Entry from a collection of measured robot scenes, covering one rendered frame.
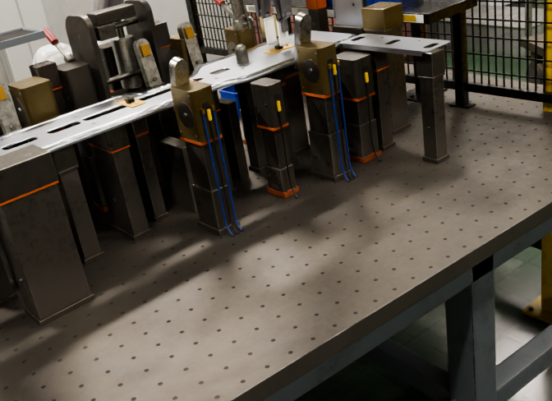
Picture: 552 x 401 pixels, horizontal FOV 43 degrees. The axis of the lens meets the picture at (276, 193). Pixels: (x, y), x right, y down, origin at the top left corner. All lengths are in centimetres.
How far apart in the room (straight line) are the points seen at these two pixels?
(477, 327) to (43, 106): 110
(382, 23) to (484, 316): 82
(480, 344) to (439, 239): 30
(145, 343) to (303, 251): 40
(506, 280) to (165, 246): 141
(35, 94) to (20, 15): 307
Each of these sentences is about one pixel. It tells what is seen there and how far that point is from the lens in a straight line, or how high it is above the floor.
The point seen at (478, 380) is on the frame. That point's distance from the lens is 174.
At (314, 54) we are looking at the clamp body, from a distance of 171.
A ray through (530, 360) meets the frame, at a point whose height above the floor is 23.
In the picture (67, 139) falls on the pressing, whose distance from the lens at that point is 154.
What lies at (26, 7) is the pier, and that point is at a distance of 478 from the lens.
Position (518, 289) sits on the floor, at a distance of 261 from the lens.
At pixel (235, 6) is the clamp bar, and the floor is 111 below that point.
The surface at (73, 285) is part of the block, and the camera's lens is 149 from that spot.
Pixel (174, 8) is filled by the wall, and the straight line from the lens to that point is 536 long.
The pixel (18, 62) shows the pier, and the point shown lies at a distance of 478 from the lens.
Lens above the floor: 144
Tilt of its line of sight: 25 degrees down
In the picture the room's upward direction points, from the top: 9 degrees counter-clockwise
